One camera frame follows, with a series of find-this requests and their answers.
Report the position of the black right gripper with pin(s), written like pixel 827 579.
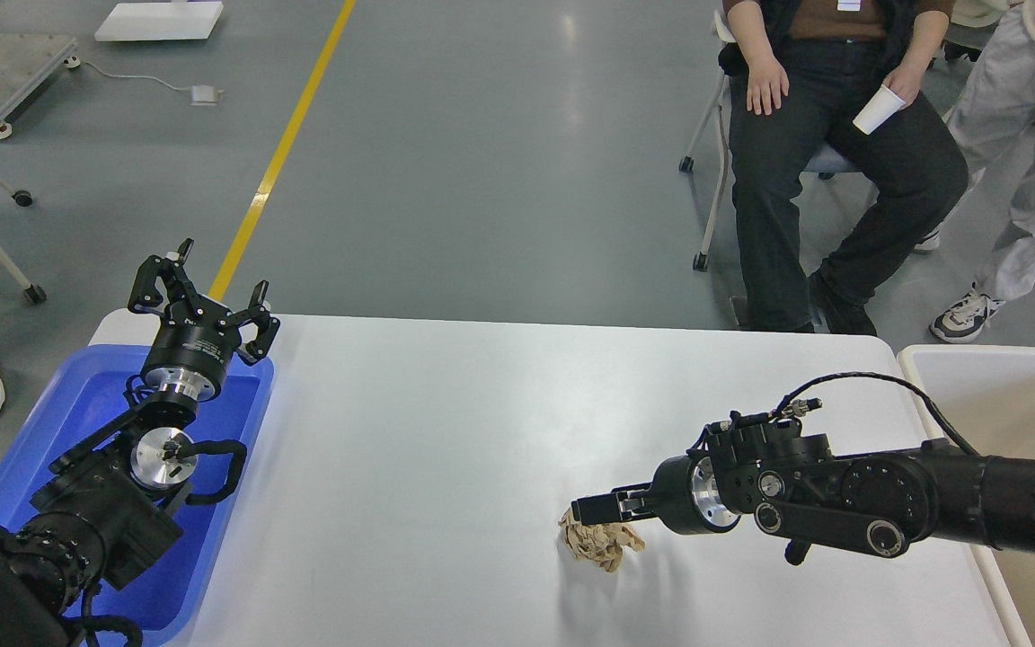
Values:
pixel 687 494

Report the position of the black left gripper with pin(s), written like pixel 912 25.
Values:
pixel 190 349

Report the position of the brown paper ball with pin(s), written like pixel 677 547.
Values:
pixel 601 544

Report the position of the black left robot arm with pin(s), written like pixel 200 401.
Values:
pixel 108 513

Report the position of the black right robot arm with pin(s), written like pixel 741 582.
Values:
pixel 793 486

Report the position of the blue plastic bin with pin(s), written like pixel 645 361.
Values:
pixel 85 393

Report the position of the white flat board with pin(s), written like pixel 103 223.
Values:
pixel 160 21

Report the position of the metal cart platform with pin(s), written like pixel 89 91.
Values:
pixel 27 60

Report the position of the white plastic bin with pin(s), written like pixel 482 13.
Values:
pixel 988 394

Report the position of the white paper cup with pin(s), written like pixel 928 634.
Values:
pixel 878 110

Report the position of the white power adapter with cable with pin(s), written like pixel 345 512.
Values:
pixel 201 95

